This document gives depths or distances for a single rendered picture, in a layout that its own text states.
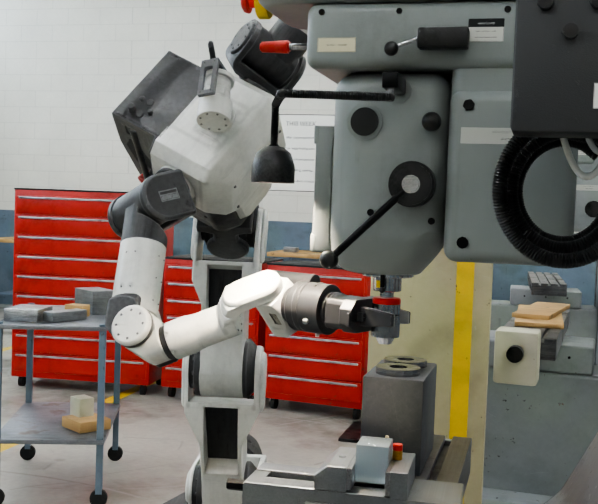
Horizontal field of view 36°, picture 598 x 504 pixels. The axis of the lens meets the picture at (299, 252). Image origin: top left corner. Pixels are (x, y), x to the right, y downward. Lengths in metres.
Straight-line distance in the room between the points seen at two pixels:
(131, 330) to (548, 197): 0.77
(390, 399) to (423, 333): 1.48
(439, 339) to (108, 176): 8.77
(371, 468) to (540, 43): 0.72
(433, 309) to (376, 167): 1.87
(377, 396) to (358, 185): 0.53
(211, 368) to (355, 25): 1.04
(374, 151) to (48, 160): 10.75
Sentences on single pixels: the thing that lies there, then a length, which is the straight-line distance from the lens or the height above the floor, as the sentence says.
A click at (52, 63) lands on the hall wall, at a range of 12.21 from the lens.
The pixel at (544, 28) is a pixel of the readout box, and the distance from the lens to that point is 1.19.
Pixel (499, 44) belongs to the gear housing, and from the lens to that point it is 1.44.
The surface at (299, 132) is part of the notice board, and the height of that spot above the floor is 2.24.
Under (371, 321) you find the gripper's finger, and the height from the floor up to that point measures 1.23.
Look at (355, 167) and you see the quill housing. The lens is 1.47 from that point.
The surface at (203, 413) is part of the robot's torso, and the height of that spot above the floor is 0.91.
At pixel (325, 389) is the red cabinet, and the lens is 6.28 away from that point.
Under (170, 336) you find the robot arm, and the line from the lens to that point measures 1.71.
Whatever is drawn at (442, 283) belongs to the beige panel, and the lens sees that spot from 3.28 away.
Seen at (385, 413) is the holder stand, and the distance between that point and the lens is 1.85.
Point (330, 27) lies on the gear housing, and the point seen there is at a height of 1.69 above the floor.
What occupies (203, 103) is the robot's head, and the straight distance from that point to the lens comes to 1.83.
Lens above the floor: 1.42
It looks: 3 degrees down
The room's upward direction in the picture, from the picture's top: 2 degrees clockwise
